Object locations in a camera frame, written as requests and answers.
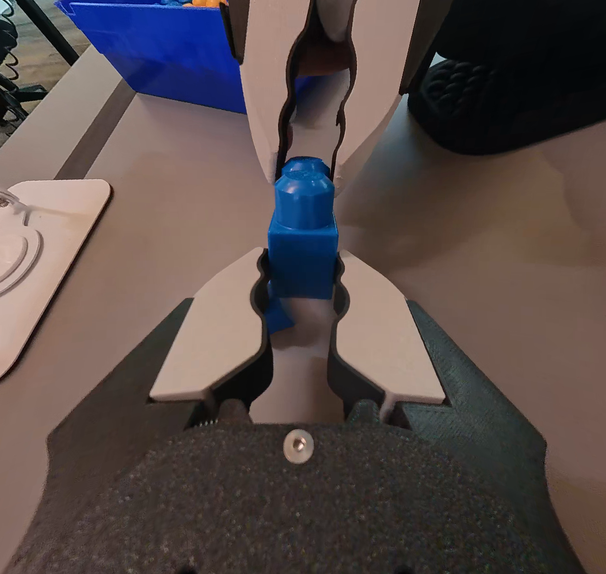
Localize black office chair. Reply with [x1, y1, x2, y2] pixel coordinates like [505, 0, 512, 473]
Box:
[0, 16, 48, 127]

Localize blue plastic bin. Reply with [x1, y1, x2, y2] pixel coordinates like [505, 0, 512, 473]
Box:
[54, 0, 313, 115]

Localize person's right forearm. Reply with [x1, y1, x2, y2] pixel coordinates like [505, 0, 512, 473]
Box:
[433, 0, 606, 71]

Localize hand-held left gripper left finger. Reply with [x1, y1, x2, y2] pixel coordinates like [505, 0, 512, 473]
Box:
[148, 247, 275, 407]

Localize blue two-stud mega block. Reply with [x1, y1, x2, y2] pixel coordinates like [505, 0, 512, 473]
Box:
[266, 156, 341, 301]

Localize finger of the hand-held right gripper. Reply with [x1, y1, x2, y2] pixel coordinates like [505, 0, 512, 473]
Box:
[333, 0, 428, 192]
[238, 0, 317, 186]

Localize large black textured mat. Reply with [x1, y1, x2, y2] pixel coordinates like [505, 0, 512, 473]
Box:
[407, 58, 606, 156]

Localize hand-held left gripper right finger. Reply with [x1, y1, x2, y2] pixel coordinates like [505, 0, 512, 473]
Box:
[328, 249, 448, 416]

